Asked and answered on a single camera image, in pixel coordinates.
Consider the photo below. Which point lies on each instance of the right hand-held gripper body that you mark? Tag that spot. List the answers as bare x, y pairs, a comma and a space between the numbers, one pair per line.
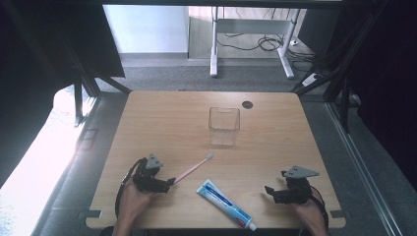
295, 190

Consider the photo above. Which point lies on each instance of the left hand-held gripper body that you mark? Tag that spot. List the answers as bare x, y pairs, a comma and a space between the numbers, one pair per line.
149, 182

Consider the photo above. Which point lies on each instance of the pink toothbrush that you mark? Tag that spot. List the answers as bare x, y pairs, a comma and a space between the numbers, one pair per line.
193, 168

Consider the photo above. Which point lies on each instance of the white and blue toothpaste tube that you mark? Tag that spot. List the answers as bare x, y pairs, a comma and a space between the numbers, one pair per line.
223, 201

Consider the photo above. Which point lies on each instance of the clear plastic cup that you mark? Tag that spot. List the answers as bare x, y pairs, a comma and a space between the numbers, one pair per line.
224, 126

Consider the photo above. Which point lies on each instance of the person's left hand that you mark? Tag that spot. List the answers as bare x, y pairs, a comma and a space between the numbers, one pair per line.
132, 201

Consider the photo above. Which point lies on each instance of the person's right hand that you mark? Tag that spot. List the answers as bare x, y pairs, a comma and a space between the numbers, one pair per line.
308, 213

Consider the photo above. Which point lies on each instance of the round black table grommet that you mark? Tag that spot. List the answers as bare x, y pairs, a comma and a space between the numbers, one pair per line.
247, 105

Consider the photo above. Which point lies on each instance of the white power strip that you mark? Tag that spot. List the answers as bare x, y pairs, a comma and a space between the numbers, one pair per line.
310, 79

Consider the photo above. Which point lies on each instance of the black metal stand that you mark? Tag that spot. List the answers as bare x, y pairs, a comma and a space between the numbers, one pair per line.
341, 69
85, 82

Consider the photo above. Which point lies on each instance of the dark curtain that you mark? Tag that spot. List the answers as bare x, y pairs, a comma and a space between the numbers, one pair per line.
29, 65
387, 82

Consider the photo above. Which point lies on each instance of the grey table bracket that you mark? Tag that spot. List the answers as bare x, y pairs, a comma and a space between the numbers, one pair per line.
90, 214
337, 214

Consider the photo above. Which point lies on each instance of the metal floor rail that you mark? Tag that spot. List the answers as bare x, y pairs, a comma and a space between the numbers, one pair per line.
360, 164

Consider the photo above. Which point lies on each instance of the white desk frame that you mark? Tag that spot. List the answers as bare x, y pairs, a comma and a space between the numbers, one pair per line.
252, 26

